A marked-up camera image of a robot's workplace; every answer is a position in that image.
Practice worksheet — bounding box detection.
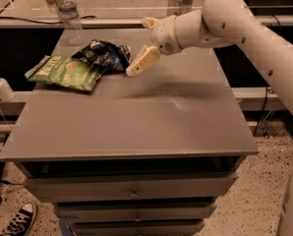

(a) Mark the blue chip bag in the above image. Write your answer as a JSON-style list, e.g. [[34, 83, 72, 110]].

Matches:
[[72, 39, 131, 72]]

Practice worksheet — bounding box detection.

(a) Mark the black cable on ledge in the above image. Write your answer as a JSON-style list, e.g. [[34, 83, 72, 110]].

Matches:
[[0, 7, 98, 26]]

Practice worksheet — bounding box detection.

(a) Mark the grey drawer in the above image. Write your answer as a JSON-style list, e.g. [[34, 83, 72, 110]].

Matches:
[[54, 202, 216, 222], [24, 173, 237, 203], [72, 220, 205, 236]]

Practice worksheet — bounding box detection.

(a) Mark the green jalapeno chip bag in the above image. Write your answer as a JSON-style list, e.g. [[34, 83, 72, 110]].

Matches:
[[25, 55, 105, 92]]

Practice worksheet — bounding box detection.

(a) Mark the grey drawer cabinet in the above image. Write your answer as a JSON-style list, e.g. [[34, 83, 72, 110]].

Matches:
[[0, 27, 260, 236]]

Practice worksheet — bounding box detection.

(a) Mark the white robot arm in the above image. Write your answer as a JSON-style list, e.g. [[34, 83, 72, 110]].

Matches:
[[126, 0, 293, 115]]

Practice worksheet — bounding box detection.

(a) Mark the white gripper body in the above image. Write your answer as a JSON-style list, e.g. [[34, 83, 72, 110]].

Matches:
[[150, 15, 182, 55]]

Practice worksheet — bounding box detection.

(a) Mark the white pump sanitizer bottle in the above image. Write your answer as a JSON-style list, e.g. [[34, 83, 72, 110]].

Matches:
[[0, 77, 15, 101]]

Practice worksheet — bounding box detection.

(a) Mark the black and white sneaker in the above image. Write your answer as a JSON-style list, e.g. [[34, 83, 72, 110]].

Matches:
[[0, 202, 37, 236]]

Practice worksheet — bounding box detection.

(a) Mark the clear plastic water bottle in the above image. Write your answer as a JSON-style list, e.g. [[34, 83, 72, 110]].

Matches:
[[56, 0, 84, 45]]

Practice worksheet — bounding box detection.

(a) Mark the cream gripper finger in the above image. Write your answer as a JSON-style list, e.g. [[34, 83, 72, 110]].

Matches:
[[142, 17, 159, 30], [126, 45, 161, 77]]

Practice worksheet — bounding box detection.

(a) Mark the top grey drawer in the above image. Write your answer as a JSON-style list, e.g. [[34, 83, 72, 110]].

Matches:
[[24, 173, 237, 203]]

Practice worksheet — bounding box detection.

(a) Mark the bottom grey drawer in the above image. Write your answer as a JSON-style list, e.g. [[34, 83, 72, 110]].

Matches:
[[72, 220, 205, 236]]

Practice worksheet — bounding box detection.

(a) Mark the middle grey drawer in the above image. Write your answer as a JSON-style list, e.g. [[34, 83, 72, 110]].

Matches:
[[54, 202, 216, 222]]

